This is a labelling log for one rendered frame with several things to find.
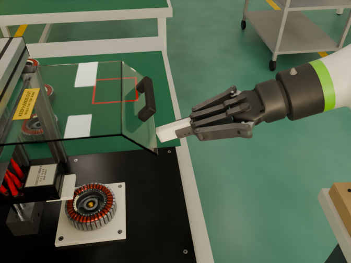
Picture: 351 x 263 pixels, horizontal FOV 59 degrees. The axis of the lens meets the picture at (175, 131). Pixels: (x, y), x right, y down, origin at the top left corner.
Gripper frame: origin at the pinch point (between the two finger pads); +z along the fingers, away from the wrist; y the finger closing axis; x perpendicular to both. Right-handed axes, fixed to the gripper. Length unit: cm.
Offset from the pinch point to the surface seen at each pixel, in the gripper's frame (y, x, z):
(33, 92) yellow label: 5.9, 14.3, 22.9
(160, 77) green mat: 59, -25, 10
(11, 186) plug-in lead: -5.6, 3.5, 32.2
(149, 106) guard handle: 0.4, 7.1, 2.5
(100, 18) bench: 130, -19, 42
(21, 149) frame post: 14.6, -4.0, 42.7
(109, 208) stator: -4.4, -12.9, 20.2
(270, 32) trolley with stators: 218, -116, -68
